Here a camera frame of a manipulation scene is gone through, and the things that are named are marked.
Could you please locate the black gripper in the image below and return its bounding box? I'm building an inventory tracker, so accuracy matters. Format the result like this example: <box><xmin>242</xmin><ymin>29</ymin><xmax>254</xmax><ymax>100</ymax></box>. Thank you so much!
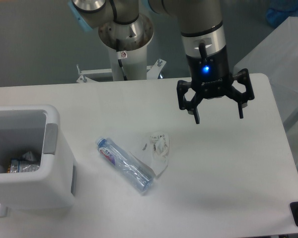
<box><xmin>176</xmin><ymin>44</ymin><xmax>255</xmax><ymax>124</ymax></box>

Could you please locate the white wrapper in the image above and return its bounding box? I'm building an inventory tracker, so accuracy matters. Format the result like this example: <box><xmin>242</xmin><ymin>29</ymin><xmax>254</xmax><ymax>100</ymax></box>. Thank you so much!
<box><xmin>130</xmin><ymin>131</ymin><xmax>170</xmax><ymax>177</ymax></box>

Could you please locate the clear plastic water bottle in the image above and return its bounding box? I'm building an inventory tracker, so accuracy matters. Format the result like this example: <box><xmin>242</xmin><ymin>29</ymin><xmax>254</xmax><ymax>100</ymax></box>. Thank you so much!
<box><xmin>95</xmin><ymin>137</ymin><xmax>154</xmax><ymax>193</ymax></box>

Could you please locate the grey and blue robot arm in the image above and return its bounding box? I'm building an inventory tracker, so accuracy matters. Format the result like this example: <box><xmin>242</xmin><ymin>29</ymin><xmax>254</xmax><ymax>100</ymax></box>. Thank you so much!
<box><xmin>68</xmin><ymin>0</ymin><xmax>255</xmax><ymax>122</ymax></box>

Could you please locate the white trash can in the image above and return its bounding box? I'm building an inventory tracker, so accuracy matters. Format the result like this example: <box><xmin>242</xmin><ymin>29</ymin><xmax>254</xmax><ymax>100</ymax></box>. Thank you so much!
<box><xmin>0</xmin><ymin>105</ymin><xmax>76</xmax><ymax>209</ymax></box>

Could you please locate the blue object on floor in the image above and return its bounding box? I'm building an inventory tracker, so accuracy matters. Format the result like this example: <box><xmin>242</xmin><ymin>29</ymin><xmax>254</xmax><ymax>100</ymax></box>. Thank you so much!
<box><xmin>265</xmin><ymin>0</ymin><xmax>298</xmax><ymax>28</ymax></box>

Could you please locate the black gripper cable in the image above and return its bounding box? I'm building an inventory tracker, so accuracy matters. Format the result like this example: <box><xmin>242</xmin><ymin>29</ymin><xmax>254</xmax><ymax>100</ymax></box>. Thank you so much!
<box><xmin>198</xmin><ymin>42</ymin><xmax>208</xmax><ymax>65</ymax></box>

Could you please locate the white pedestal base frame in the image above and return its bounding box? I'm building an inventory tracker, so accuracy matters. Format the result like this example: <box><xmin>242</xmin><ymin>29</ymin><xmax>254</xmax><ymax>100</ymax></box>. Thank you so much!
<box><xmin>76</xmin><ymin>59</ymin><xmax>167</xmax><ymax>83</ymax></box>

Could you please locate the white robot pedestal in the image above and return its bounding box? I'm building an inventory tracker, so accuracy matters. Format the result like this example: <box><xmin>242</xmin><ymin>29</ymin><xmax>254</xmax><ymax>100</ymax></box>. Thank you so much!
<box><xmin>98</xmin><ymin>14</ymin><xmax>153</xmax><ymax>81</ymax></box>

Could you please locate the black pedestal cable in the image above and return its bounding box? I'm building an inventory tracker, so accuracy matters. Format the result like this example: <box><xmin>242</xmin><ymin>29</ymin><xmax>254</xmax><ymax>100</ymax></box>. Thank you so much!
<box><xmin>115</xmin><ymin>39</ymin><xmax>128</xmax><ymax>81</ymax></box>

